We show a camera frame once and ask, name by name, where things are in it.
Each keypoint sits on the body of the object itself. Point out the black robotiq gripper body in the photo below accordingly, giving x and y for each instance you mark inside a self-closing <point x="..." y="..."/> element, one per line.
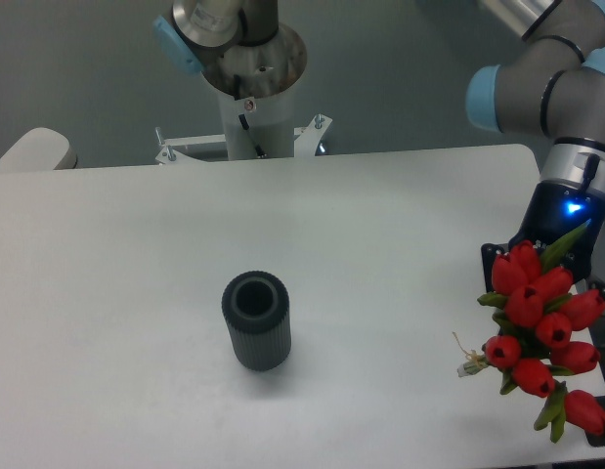
<point x="553" y="211"/>

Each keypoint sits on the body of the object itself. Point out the red tulip bouquet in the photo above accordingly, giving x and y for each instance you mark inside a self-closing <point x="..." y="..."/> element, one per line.
<point x="537" y="314"/>

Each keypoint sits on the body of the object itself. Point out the silver grey robot arm right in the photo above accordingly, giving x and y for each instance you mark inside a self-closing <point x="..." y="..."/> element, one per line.
<point x="555" y="89"/>

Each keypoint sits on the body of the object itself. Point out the dark grey ribbed vase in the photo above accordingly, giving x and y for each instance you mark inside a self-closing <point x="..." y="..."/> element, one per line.
<point x="256" y="309"/>

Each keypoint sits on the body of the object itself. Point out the beige chair backrest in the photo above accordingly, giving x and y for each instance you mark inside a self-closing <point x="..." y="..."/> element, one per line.
<point x="40" y="149"/>

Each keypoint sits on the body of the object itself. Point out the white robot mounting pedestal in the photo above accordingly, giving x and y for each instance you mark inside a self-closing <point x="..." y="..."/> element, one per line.
<point x="252" y="129"/>

